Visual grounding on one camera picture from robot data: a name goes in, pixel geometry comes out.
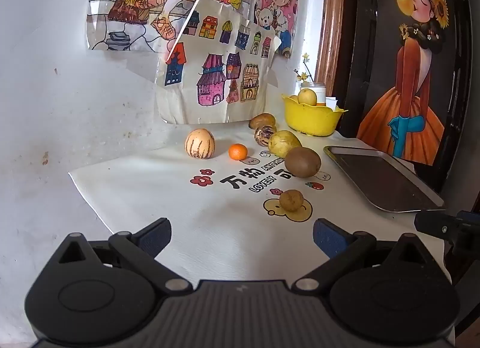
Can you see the brown spotted pepino melon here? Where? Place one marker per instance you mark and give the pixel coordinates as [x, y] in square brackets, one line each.
[262, 120]

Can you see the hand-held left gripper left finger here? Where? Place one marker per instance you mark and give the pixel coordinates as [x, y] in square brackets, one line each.
[155, 237]

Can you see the yellow pear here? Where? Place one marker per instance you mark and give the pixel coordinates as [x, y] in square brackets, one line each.
[307, 96]
[293, 99]

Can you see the small round brown longan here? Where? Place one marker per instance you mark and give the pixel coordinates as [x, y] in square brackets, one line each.
[291, 200]

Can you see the metal tray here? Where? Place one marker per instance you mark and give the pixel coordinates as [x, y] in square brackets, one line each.
[382, 175]

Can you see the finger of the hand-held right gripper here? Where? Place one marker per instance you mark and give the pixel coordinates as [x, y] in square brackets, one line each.
[435, 225]

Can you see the girl in orange dress poster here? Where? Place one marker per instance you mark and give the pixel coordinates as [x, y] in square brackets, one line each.
[408, 89]

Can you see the yellow plastic bowl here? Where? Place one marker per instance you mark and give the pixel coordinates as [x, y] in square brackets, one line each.
[311, 119]

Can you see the brown kiwi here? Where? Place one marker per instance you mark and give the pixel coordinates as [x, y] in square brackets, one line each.
[302, 161]

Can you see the cream striped pepino melon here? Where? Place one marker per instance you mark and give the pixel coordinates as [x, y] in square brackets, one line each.
[200, 143]

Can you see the mandarin orange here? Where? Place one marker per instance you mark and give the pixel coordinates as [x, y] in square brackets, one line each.
[238, 152]

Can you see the coloured houses drawing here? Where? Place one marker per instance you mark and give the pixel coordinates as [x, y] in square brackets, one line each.
[210, 70]

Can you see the wooden door frame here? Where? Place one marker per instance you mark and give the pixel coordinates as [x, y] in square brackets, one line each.
[330, 25]

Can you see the purple striped pepino melon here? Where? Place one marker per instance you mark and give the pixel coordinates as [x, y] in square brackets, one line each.
[264, 136]

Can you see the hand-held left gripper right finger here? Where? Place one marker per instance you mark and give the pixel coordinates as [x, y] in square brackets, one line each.
[330, 237]

